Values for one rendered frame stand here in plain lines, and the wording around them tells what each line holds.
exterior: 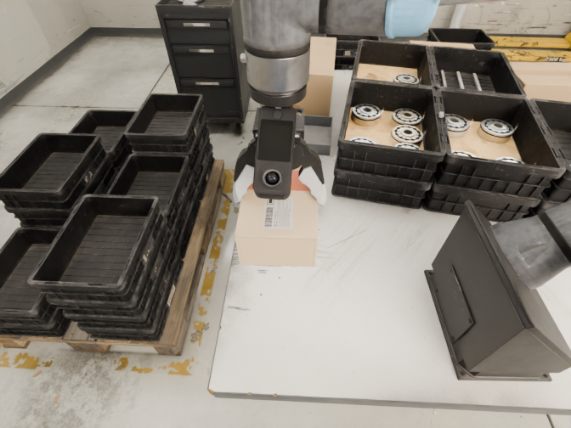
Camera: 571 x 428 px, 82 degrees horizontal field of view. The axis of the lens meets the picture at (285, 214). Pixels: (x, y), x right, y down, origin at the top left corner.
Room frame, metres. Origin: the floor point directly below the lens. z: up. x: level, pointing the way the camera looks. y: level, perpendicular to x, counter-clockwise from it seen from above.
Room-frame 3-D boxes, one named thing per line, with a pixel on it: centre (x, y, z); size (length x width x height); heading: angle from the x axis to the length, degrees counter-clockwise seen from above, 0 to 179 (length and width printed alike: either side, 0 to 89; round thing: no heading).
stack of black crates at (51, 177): (1.13, 1.03, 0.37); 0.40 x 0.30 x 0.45; 178
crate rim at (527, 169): (0.88, -0.63, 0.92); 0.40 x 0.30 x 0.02; 167
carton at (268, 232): (0.37, 0.01, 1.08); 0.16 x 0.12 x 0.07; 178
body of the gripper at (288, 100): (0.40, 0.01, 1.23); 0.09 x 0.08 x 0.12; 177
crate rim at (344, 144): (0.94, -0.34, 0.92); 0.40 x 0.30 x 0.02; 167
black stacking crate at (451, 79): (1.26, -0.72, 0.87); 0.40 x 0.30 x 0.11; 167
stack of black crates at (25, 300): (0.73, 1.05, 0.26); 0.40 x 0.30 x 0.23; 178
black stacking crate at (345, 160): (0.94, -0.34, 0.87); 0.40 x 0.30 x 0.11; 167
